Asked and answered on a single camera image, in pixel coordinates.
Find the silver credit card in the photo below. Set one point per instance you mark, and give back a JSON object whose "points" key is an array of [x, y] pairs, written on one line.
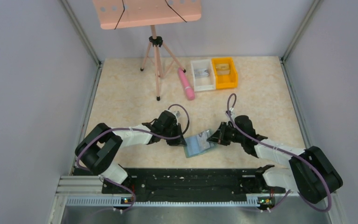
{"points": [[200, 73], [202, 141]]}

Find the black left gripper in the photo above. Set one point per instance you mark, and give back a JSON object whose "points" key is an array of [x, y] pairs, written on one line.
{"points": [[173, 136]]}

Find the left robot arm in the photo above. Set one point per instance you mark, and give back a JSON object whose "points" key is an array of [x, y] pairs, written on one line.
{"points": [[99, 148]]}

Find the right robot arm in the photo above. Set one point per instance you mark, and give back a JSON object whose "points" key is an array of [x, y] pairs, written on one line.
{"points": [[306, 171]]}

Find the pink cylindrical tube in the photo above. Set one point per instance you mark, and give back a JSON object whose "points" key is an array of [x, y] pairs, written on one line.
{"points": [[188, 90]]}

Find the aluminium frame profile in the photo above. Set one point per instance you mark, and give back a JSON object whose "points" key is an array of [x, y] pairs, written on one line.
{"points": [[87, 191]]}

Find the yellow plastic bin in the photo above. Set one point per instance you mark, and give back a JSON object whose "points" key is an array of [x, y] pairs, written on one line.
{"points": [[226, 81]]}

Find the white plastic bin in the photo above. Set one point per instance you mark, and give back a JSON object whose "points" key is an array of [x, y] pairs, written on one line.
{"points": [[205, 83]]}

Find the green card holder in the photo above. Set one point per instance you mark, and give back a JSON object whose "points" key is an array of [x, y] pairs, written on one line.
{"points": [[192, 149]]}

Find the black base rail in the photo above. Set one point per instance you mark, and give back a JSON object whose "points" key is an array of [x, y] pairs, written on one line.
{"points": [[192, 184]]}

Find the tan card in yellow bin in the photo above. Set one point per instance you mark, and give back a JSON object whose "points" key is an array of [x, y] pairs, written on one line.
{"points": [[222, 69]]}

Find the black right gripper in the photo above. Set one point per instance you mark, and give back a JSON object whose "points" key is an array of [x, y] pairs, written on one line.
{"points": [[223, 134]]}

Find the pink music stand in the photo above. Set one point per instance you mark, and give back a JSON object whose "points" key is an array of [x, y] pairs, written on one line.
{"points": [[116, 14]]}

